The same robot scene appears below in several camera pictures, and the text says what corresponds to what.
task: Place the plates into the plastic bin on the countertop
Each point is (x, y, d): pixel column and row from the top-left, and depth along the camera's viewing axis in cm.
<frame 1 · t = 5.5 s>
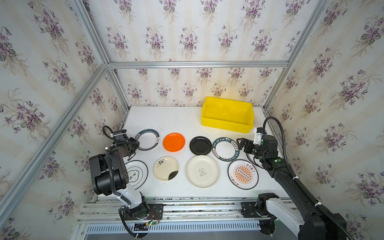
left hand: (135, 142, 95), fingers open
right hand: (242, 142, 82), fingers open
white plate green red rim: (148, 139, 103), on the table
orange plastic plate: (174, 142, 100), on the table
black round plate: (200, 145, 98), point 2 cm above the table
yellow plastic bin: (234, 115, 117), on the table
white plate green text rim: (225, 149, 98), on the table
cream plate black ink pattern: (166, 168, 90), on the table
cream plate bear drawing: (202, 171, 88), on the table
white plate orange sunburst: (243, 174, 87), on the table

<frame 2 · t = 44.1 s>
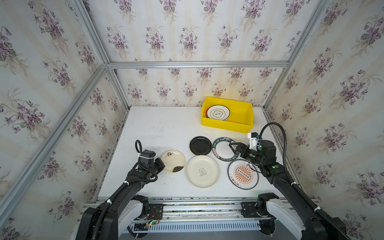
left hand: (163, 162, 86), fingers closed
right hand: (232, 147, 80), fingers open
cream plate black ink pattern: (173, 161, 92), on the table
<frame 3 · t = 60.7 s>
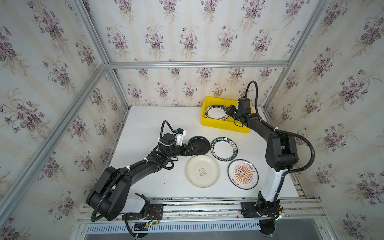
left hand: (195, 145, 82), fingers open
right hand: (227, 110, 97), fingers open
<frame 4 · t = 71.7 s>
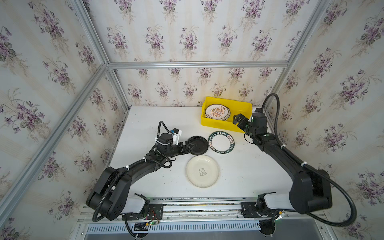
left hand: (191, 144, 83), fingers open
right hand: (237, 119, 85), fingers open
white plate green text rim: (221, 142, 100), on the table
white plate orange sunburst: (217, 112, 113), point 5 cm above the table
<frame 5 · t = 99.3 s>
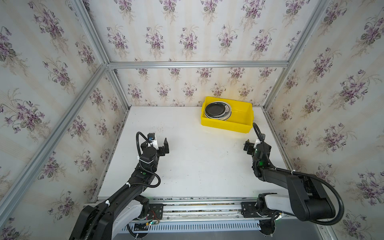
left hand: (157, 137, 82), fingers open
right hand: (256, 142, 89), fingers open
black round plate: (216, 109, 112), point 7 cm above the table
